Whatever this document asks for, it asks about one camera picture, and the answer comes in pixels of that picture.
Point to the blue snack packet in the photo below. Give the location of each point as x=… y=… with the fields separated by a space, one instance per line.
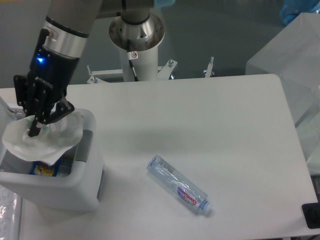
x=42 y=169

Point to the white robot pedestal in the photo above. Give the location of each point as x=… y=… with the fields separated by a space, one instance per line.
x=138 y=42

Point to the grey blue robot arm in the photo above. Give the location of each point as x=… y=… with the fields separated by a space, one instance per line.
x=68 y=24

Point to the clear plastic water bottle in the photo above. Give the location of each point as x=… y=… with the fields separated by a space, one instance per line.
x=183 y=188

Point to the blue water jug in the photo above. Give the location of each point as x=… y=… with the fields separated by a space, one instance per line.
x=290 y=9

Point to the white plastic wrapper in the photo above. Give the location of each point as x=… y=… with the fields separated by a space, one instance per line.
x=50 y=144

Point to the clear plastic sheet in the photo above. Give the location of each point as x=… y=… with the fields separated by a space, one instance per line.
x=10 y=214

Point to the black device at edge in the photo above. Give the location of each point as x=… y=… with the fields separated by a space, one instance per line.
x=311 y=212

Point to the translucent plastic box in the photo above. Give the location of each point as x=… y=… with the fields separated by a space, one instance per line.
x=294 y=56

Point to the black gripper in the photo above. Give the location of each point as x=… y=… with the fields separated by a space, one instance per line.
x=50 y=72

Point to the white trash can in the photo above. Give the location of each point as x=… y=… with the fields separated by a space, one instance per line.
x=79 y=178

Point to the white pedestal base bracket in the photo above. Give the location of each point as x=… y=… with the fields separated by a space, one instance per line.
x=106 y=76

